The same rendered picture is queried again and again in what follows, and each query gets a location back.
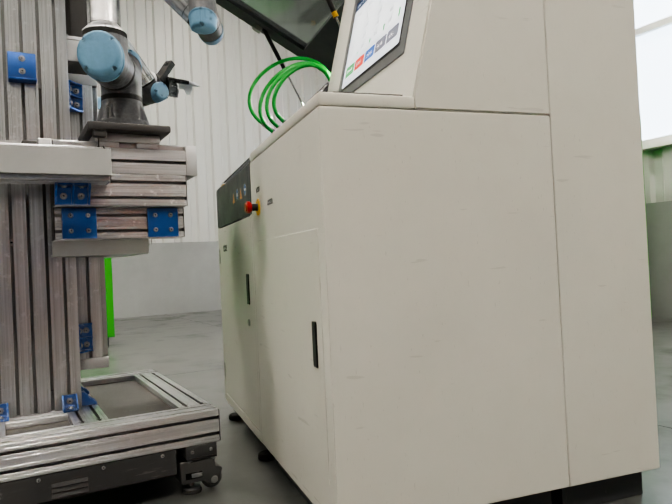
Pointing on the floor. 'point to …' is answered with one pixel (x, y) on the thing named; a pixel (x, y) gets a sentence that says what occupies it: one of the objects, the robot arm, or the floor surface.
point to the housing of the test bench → (601, 249)
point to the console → (417, 275)
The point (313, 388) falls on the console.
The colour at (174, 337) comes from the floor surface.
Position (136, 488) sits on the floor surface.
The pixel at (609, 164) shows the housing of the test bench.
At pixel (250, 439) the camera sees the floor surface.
